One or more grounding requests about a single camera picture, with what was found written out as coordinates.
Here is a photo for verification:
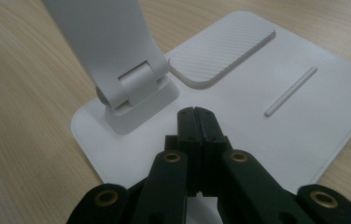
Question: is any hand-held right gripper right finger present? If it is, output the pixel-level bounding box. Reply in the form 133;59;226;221
194;106;316;224

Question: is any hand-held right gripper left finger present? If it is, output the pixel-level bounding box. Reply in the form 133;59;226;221
132;106;204;224

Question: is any white folding desk lamp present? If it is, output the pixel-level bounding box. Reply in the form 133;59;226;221
41;0;351;224

